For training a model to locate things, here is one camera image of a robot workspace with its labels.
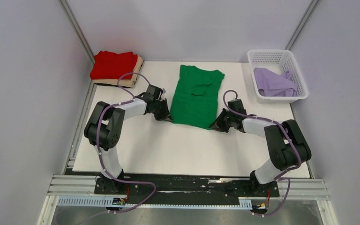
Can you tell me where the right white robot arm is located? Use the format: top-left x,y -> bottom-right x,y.
209,99 -> 312,196

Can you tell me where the folded beige t shirt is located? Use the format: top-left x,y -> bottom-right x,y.
91,56 -> 144,88

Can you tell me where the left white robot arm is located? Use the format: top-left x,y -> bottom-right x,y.
84,85 -> 172,194

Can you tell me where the green t shirt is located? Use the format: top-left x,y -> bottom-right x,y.
170,65 -> 225,130

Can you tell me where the white slotted cable duct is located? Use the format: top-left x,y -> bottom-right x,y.
57,196 -> 252,210

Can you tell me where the purple t shirt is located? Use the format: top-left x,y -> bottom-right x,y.
254,67 -> 298,97

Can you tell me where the aluminium frame post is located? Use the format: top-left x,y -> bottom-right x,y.
285,0 -> 321,51
58,0 -> 95,63

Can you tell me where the white plastic laundry basket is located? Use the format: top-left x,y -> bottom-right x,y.
247,49 -> 308,104

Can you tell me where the left aluminium frame post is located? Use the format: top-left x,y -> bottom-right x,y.
58,0 -> 95,63

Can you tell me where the right aluminium frame post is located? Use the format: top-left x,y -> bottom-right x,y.
285,0 -> 321,51

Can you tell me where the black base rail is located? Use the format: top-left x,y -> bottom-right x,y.
94,173 -> 279,203

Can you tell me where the folded red t shirt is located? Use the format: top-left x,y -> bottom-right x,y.
90,51 -> 138,80

